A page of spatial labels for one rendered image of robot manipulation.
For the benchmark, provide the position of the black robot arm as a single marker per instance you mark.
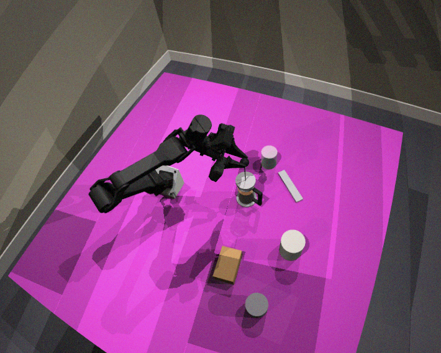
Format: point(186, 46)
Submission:
point(142, 176)

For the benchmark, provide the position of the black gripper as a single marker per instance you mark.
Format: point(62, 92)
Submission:
point(221, 162)

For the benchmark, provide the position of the french press coffee maker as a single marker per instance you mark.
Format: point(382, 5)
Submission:
point(246, 191)

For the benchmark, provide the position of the tan rectangular block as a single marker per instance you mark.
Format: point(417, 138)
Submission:
point(227, 265)

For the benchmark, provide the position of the white flat bar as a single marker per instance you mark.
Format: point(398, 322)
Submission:
point(292, 189)

